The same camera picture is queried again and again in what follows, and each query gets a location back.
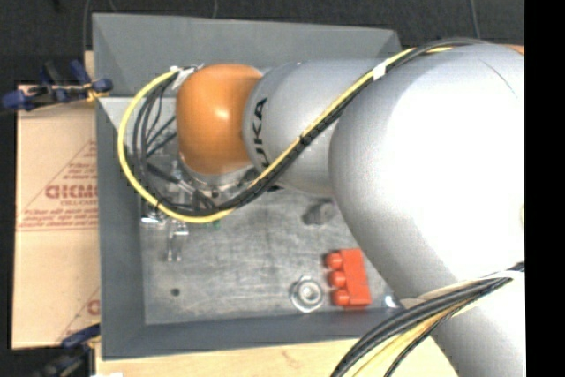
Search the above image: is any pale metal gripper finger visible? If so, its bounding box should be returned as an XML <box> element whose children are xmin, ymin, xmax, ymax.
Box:
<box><xmin>164</xmin><ymin>230</ymin><xmax>177</xmax><ymax>264</ymax></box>
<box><xmin>175</xmin><ymin>229</ymin><xmax>190</xmax><ymax>263</ymax></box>

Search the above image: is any grey metal bin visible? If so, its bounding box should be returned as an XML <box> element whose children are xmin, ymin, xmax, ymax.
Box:
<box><xmin>91</xmin><ymin>12</ymin><xmax>403</xmax><ymax>361</ymax></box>

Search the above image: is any brown cardboard board red print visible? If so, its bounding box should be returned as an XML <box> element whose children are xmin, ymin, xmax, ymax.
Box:
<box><xmin>10</xmin><ymin>97</ymin><xmax>103</xmax><ymax>351</ymax></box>

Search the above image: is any clear round glass thing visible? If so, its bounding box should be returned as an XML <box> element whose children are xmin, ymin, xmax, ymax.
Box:
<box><xmin>288</xmin><ymin>275</ymin><xmax>326</xmax><ymax>315</ymax></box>

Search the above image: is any red studded toy block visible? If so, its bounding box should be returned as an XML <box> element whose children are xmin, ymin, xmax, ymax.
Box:
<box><xmin>323</xmin><ymin>247</ymin><xmax>373</xmax><ymax>310</ymax></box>

